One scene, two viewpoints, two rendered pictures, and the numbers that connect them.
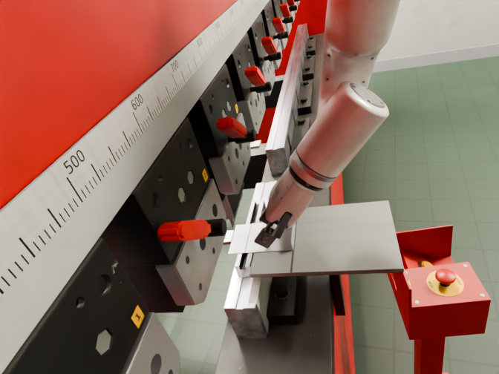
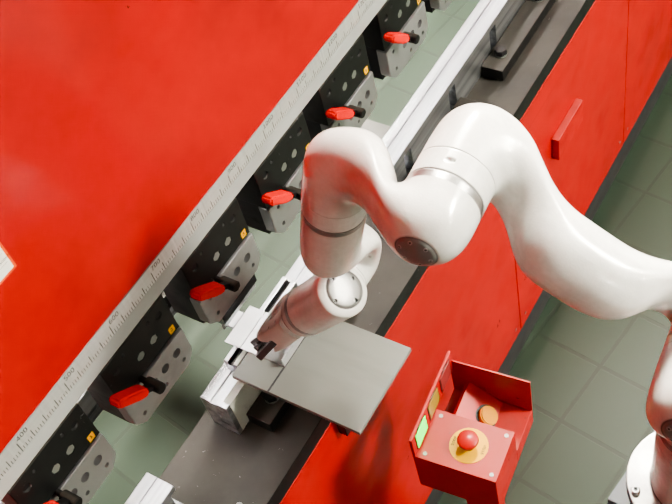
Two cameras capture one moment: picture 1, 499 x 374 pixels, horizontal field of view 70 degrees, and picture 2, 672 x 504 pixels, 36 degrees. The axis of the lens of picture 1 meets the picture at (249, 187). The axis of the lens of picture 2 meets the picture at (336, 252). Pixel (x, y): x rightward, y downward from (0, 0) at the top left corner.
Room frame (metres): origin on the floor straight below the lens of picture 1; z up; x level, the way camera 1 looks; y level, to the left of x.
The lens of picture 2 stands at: (-0.39, -0.61, 2.52)
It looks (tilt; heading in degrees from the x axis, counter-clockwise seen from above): 51 degrees down; 25
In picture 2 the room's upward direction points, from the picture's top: 17 degrees counter-clockwise
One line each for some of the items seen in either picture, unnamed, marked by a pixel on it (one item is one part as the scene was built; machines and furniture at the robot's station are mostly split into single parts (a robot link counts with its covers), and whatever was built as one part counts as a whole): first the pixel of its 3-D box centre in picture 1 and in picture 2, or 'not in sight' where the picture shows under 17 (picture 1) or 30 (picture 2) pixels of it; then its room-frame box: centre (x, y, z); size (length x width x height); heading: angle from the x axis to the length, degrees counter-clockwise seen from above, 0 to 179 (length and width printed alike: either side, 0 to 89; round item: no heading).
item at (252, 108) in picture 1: (232, 87); (271, 170); (0.72, -0.03, 1.26); 0.15 x 0.09 x 0.17; 161
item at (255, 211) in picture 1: (252, 235); (262, 324); (0.59, 0.02, 0.98); 0.20 x 0.03 x 0.03; 161
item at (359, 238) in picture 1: (322, 237); (321, 363); (0.51, -0.11, 1.00); 0.26 x 0.18 x 0.01; 71
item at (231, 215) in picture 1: (231, 190); (233, 291); (0.56, 0.03, 1.13); 0.10 x 0.02 x 0.10; 161
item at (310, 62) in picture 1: (309, 67); not in sight; (1.87, -0.48, 0.89); 0.30 x 0.05 x 0.03; 161
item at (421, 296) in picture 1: (431, 276); (473, 430); (0.53, -0.35, 0.75); 0.20 x 0.16 x 0.18; 167
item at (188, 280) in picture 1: (161, 215); (130, 354); (0.34, 0.11, 1.26); 0.15 x 0.09 x 0.17; 161
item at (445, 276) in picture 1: (445, 279); (468, 442); (0.49, -0.35, 0.79); 0.04 x 0.04 x 0.04
